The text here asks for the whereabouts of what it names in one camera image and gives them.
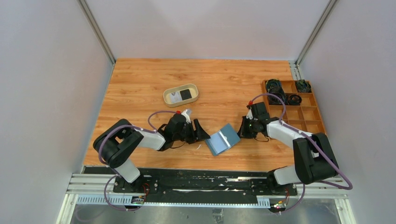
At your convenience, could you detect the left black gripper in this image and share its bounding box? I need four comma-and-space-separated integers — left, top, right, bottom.
173, 119, 211, 145

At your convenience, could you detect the blue card holder wallet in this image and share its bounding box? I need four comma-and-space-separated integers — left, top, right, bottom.
205, 124, 240, 156

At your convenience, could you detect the black card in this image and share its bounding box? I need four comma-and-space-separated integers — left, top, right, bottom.
180, 89, 192, 101

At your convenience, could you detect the beige oval tray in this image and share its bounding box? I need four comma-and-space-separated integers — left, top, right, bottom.
163, 84, 199, 108

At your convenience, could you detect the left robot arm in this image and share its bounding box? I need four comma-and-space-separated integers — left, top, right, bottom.
93, 113, 210, 193

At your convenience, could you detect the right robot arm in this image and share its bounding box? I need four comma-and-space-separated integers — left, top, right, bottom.
238, 102, 338, 195

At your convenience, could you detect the white card in tray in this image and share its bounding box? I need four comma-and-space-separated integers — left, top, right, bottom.
169, 91, 182, 104

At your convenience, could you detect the wooden compartment organizer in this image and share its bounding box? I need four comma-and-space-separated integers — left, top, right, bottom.
262, 79, 326, 133

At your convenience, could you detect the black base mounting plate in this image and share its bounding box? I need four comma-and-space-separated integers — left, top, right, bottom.
112, 168, 297, 204

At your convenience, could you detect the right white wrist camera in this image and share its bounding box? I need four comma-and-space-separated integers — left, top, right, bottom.
246, 109, 254, 120

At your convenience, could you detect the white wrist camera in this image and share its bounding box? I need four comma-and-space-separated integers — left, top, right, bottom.
181, 109, 192, 123
246, 109, 254, 120

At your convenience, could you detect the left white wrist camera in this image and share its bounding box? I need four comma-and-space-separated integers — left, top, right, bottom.
181, 109, 192, 123

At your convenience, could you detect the large black cable coil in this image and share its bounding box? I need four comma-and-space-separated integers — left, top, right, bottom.
267, 87, 287, 106

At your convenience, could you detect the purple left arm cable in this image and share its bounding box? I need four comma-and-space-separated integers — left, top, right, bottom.
98, 110, 182, 212

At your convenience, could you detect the small black cable coil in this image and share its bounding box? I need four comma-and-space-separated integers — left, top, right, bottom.
286, 93, 303, 106

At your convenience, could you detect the green black cable coil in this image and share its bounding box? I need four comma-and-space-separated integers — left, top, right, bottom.
294, 79, 312, 93

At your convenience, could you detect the aluminium frame rail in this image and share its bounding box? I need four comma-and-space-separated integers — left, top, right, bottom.
57, 166, 357, 224

